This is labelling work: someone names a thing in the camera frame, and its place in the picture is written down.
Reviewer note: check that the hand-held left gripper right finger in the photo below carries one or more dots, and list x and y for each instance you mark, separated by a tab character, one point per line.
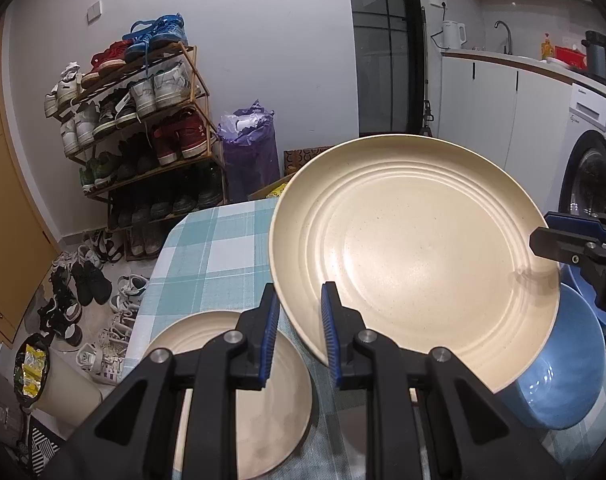
330	332

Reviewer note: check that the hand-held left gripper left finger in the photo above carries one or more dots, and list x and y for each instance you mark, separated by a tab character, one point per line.
268	340

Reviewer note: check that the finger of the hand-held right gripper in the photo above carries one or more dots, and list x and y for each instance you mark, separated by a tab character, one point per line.
558	246
575	222

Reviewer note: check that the beige ribbed plate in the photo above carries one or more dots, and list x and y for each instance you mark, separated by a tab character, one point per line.
273	410
408	260

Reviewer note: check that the white washing machine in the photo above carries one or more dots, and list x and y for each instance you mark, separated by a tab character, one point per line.
590	160

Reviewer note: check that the teal plaid tablecloth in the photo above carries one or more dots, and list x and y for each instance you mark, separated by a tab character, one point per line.
218	260

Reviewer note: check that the white kitchen base cabinet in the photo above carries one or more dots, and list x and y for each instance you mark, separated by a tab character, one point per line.
488	105

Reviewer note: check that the plain cardboard box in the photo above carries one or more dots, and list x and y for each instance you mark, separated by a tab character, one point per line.
263	191

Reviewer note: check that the red box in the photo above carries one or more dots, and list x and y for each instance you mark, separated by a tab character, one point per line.
570	56

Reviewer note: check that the dark pressure cooker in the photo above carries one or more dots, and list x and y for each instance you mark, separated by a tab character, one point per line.
600	55

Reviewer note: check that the brown patterned cardboard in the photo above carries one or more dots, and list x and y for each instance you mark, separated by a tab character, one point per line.
298	160

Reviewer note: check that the yellow bottle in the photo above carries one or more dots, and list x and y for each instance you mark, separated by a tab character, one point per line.
548	49

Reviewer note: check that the purple plastic bag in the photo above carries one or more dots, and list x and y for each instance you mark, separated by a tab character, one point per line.
248	160

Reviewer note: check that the pile of scattered sneakers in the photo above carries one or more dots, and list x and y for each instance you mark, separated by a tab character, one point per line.
90	282

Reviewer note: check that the chrome kitchen faucet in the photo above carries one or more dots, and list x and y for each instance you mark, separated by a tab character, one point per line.
505	35

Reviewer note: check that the white trash bin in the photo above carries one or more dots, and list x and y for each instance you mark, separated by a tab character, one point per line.
68	385

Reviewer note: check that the white electric kettle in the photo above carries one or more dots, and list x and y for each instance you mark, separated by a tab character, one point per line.
453	35

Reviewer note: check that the black and white mat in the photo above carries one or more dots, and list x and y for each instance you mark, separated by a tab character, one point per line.
43	447

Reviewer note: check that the black framed glass door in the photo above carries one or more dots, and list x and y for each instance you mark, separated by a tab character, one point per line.
383	60

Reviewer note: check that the wooden shoe rack with shoes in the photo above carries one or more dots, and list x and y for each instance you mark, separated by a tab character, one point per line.
168	87

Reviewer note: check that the yellow wooden door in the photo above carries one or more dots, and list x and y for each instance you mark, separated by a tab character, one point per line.
8	210

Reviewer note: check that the white wall socket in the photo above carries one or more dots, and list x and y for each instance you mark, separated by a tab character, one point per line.
439	1

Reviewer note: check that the white wall switch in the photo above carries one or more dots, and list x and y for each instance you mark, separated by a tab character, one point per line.
95	12

